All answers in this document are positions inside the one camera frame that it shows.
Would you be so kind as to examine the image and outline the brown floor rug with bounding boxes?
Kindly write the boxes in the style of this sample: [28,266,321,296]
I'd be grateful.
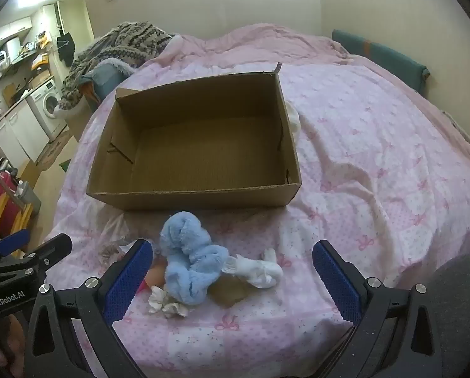
[36,128,78,168]

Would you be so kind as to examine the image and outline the cream cloth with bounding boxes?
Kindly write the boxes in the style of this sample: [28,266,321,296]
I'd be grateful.
[284,102,302,142]

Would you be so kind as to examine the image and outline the white washing machine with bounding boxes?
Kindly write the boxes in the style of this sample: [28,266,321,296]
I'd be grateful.
[26,80,67,140]

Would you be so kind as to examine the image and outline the white sock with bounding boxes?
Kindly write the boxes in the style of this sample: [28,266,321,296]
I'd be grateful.
[223,248,284,289]

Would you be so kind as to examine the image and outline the blue fleece-lined jacket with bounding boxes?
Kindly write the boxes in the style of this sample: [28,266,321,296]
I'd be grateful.
[79,58,135,103]

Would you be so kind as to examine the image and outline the person's left hand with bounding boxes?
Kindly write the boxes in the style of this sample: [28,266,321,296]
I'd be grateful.
[0,315,26,378]

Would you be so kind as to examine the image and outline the light blue plush toy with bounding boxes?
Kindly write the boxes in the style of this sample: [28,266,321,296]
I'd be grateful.
[159,212,238,306]

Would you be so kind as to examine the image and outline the black hanging garment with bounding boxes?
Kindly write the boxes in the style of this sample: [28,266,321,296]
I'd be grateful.
[57,33,75,66]

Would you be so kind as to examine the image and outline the white scrunchie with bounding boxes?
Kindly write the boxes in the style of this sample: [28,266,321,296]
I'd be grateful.
[147,285,189,319]

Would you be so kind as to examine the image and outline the metal drying rack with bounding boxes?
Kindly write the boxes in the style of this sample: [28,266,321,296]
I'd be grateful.
[0,153,27,205]

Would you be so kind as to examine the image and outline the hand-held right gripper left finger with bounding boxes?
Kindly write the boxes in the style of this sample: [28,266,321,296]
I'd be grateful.
[22,238,154,378]

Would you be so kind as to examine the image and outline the person's grey trouser leg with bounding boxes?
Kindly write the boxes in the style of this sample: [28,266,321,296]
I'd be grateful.
[410,251,470,378]

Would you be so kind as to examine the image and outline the plain pink duvet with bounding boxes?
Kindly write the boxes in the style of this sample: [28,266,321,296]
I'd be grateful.
[140,24,354,72]

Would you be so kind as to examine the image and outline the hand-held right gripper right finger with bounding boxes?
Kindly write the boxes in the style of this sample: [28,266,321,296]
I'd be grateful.
[312,239,448,378]

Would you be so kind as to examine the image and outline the pink patterned bedspread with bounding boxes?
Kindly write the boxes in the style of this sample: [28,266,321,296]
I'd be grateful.
[54,53,470,378]

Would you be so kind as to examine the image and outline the brown cardboard box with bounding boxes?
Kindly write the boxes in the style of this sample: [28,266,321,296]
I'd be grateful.
[86,72,302,211]

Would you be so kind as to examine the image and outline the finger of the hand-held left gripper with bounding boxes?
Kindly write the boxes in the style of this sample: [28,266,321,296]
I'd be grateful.
[0,233,73,284]
[0,228,32,262]

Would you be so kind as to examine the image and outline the teal headboard cushion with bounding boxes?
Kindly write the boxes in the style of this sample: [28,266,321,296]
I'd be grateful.
[331,29,432,97]

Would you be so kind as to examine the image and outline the white kitchen cabinet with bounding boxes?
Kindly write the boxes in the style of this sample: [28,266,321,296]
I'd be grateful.
[0,100,50,162]

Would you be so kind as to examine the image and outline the grey patterned knit sweater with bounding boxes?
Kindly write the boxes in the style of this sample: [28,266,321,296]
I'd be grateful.
[58,23,175,113]

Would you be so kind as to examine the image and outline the translucent plastic bag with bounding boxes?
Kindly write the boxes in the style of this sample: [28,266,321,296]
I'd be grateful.
[99,220,141,261]

